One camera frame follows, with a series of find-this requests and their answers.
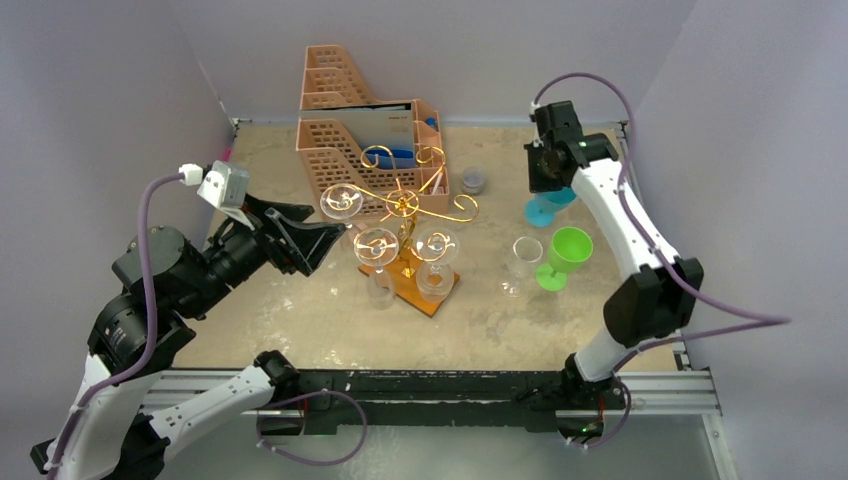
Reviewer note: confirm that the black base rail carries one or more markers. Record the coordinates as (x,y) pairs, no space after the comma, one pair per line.
(535,401)

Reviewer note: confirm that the wooden rack base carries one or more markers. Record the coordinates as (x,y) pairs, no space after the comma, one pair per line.
(403,271)

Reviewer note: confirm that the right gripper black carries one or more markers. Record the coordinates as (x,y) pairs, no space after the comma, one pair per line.
(536,169)

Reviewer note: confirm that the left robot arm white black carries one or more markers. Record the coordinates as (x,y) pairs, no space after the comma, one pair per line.
(107,436)

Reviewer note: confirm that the small clear goblet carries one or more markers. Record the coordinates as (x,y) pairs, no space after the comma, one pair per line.
(525,253)

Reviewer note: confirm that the blue folder in organizer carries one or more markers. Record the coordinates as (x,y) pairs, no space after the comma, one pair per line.
(394,159)

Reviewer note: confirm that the tall clear flute glass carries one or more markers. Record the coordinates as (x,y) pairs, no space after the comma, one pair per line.
(377,247)

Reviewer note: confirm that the green plastic goblet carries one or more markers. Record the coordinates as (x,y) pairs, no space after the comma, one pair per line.
(569,249)

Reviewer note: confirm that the white chalk stick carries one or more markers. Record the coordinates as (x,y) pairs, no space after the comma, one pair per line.
(437,184)

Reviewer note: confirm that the clear wine glass hanging front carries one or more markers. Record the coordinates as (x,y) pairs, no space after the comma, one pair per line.
(437,247)

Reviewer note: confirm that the grey white document folder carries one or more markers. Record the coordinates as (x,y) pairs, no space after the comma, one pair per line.
(390,125)

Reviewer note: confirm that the blue plastic goblet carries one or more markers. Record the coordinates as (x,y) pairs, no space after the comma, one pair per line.
(541,211)

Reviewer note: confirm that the pink plastic file organizer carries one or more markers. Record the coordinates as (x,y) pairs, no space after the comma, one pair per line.
(328,151)

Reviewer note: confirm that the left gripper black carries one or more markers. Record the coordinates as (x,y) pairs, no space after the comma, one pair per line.
(308,243)

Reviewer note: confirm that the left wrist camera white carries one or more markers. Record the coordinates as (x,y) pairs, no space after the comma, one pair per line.
(222,185)

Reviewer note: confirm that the gold wire wine glass rack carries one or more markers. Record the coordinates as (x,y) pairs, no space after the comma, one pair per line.
(407,204)

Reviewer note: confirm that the clear wine glass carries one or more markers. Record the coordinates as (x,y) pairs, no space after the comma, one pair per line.
(341,202)
(437,247)

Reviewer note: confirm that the small grey bottle cap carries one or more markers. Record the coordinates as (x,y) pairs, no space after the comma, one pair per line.
(473,181)

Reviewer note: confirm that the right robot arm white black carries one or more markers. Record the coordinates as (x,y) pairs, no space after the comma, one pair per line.
(656,296)

